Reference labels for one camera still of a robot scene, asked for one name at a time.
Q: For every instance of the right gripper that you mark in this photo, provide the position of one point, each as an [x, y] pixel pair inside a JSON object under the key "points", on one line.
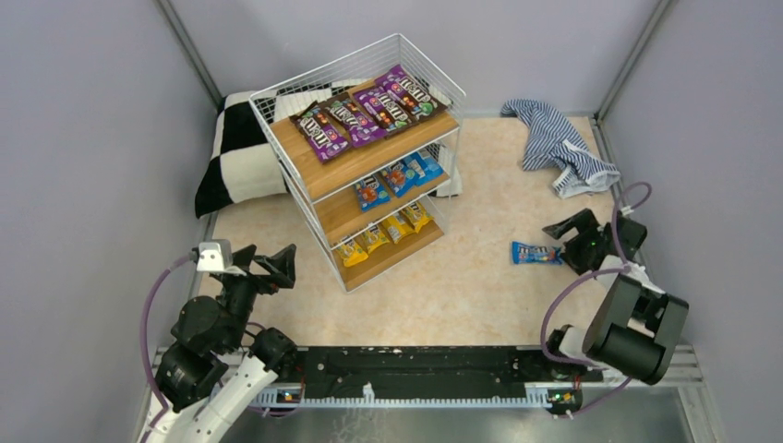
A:
{"points": [[584, 238]]}

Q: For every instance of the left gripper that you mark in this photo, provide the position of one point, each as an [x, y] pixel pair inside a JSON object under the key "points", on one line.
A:
{"points": [[248, 269]]}

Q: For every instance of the blue candy bag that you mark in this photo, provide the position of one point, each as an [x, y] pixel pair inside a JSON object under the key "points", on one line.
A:
{"points": [[424, 165], [522, 253], [371, 193]]}

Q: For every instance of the yellow candy bag back up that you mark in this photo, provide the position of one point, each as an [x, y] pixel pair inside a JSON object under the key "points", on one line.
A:
{"points": [[351, 252]]}

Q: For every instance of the yellow candy bag up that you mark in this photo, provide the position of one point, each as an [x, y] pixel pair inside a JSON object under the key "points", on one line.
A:
{"points": [[373, 238], [351, 252]]}

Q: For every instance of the yellow candy bag front up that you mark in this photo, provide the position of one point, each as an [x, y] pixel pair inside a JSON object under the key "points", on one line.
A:
{"points": [[373, 238]]}

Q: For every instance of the blue candy bag floor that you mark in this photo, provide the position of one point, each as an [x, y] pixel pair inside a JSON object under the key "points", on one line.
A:
{"points": [[399, 178]]}

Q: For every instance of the purple candy bag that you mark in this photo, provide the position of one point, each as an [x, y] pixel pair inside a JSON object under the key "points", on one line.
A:
{"points": [[360, 128], [326, 141], [410, 94], [384, 110]]}

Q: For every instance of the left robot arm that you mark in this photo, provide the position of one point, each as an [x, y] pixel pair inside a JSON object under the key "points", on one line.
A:
{"points": [[191, 401]]}

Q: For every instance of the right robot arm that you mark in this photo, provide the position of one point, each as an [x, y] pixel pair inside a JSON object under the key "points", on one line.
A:
{"points": [[638, 325]]}

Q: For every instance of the yellow candy bag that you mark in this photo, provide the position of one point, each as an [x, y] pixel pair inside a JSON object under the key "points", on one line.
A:
{"points": [[397, 227], [417, 216]]}

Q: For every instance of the yellow candy bag right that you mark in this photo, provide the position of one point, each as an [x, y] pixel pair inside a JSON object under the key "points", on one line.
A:
{"points": [[417, 216]]}

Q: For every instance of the blue candy bag on shelf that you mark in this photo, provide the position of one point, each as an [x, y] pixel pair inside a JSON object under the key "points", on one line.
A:
{"points": [[424, 165]]}

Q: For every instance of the purple candy bag front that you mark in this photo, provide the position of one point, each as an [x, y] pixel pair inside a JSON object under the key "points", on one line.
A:
{"points": [[384, 110]]}

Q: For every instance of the blue striped cloth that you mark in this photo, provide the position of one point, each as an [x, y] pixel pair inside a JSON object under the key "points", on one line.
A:
{"points": [[554, 143]]}

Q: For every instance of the black white checkered pillow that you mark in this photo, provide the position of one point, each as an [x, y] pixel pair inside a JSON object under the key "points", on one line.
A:
{"points": [[243, 165]]}

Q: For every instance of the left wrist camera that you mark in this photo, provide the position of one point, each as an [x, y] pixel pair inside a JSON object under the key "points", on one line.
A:
{"points": [[215, 257]]}

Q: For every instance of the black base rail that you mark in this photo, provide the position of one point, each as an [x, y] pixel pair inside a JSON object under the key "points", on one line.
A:
{"points": [[429, 377]]}

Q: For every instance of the white wire shelf rack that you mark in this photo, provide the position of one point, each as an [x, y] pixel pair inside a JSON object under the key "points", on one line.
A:
{"points": [[324, 191]]}

